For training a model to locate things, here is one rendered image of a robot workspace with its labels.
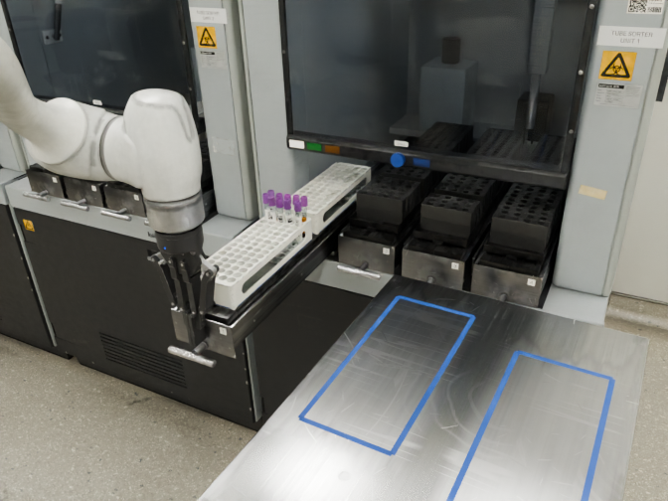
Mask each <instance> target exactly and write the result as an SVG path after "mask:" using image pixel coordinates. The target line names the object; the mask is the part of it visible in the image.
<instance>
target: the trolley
mask: <svg viewBox="0 0 668 501"><path fill-rule="evenodd" d="M649 343H650V339H648V338H645V337H641V336H637V335H633V334H629V333H625V332H621V331H617V330H613V329H609V328H605V327H601V326H597V325H593V324H589V323H585V322H581V321H578V320H575V319H571V318H567V317H563V316H559V315H555V314H551V313H547V312H543V311H539V310H535V309H531V308H527V307H523V306H519V305H515V304H511V303H507V302H504V301H500V300H496V299H492V298H488V297H484V296H480V295H476V294H472V293H468V292H464V291H460V290H456V289H452V288H448V287H444V286H440V285H436V284H432V283H428V282H425V281H421V280H417V279H413V278H409V277H405V276H401V275H397V274H394V275H393V277H392V278H391V279H390V280H389V281H388V282H387V283H386V285H385V286H384V287H383V288H382V289H381V290H380V291H379V293H378V294H377V295H376V296H375V297H374V298H373V300H372V301H371V302H370V303H369V304H368V305H367V306H366V308H365V309H364V310H363V311H362V312H361V313H360V314H359V316H358V317H357V318H356V319H355V320H354V321H353V322H352V324H351V325H350V326H349V327H348V328H347V329H346V331H345V332H344V333H343V334H342V335H341V336H340V337H339V339H338V340H337V341H336V342H335V343H334V344H333V345H332V347H331V348H330V349H329V350H328V351H327V352H326V353H325V355H324V356H323V357H322V358H321V359H320V360H319V362H318V363H317V364H316V365H315V366H314V367H313V368H312V370H311V371H310V372H309V373H308V374H307V375H306V376H305V378H304V379H303V380H302V381H301V382H300V383H299V385H298V386H297V387H296V388H295V389H294V390H293V391H292V393H291V394H290V395H289V396H288V397H287V398H286V399H285V401H284V402H283V403H282V404H281V405H280V406H279V407H278V409H277V410H276V411H275V412H274V413H273V414H272V416H271V417H270V418H269V419H268V420H267V421H266V422H265V424H264V425H263V426H262V427H261V428H260V429H259V430H258V432H257V433H256V434H255V435H254V436H253V437H252V438H251V440H250V441H249V442H248V443H247V444H246V446H245V447H244V448H243V449H242V450H241V451H240V452H239V454H238V455H237V456H236V457H235V458H234V459H233V460H232V462H231V463H230V464H229V465H228V466H227V467H226V469H225V470H224V471H223V472H222V473H221V474H220V475H219V477H218V478H217V479H216V480H215V481H214V482H213V483H212V485H211V486H210V487H209V488H208V489H207V490H206V491H205V493H204V494H203V495H202V496H201V497H200V498H199V500H198V501H623V497H624V491H625V485H626V479H627V473H628V467H629V461H630V455H631V449H632V443H633V438H634V432H635V426H636V420H637V414H638V408H639V402H640V396H641V390H642V384H643V378H644V373H645V367H646V361H647V355H648V349H649Z"/></svg>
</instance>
